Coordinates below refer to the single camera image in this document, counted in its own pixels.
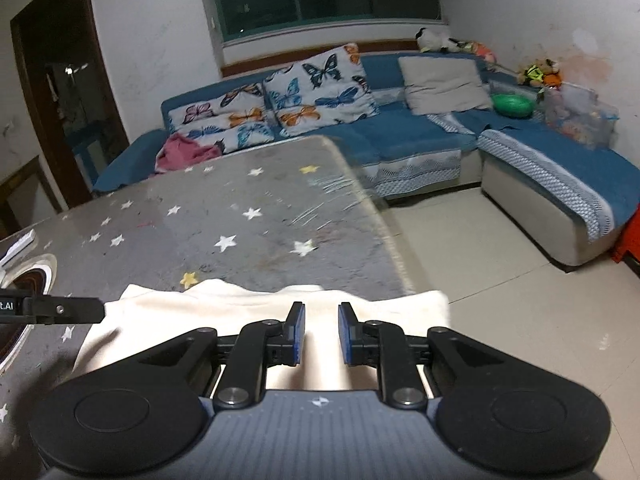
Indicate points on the pink plush toy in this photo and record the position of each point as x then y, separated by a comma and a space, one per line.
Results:
482, 52

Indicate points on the butterfly print pillow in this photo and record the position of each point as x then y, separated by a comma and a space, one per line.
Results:
225, 120
320, 90

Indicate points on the grey star print table mat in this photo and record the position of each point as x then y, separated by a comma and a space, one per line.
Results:
200, 220

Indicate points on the cream polo shirt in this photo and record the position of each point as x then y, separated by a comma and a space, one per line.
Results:
321, 320

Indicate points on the green bowl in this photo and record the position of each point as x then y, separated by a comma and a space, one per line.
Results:
511, 105

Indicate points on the pink cloth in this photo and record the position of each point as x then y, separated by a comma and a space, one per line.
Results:
182, 152

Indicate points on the round built-in cooktop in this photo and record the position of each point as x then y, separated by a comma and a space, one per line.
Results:
30, 275

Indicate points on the dark wooden door frame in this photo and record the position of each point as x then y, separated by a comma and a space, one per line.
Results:
100, 60

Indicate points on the white remote control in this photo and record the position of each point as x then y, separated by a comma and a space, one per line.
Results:
17, 247

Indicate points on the wooden cabinet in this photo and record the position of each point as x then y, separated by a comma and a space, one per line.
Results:
30, 185

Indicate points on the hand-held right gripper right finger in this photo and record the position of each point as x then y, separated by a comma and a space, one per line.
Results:
345, 335

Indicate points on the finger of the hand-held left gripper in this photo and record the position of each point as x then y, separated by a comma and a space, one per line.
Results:
65, 310

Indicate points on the orange plush toy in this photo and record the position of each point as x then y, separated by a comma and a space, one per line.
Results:
552, 80

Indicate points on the blue framed panel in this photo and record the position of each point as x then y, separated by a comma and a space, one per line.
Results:
95, 152

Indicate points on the black white plush toy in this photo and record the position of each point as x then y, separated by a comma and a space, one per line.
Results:
435, 41

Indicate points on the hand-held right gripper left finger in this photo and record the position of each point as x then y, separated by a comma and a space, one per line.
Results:
298, 335

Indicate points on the clear plastic storage box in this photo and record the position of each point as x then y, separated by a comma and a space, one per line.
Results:
580, 117

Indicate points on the red plastic stool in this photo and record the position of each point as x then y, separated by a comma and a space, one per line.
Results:
630, 245

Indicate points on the brown teddy bear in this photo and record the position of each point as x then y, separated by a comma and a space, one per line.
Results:
549, 66

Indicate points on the blue corner sofa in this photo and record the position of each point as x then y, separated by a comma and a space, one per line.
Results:
400, 135

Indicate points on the grey pillow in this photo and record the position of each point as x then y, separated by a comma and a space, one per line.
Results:
445, 82

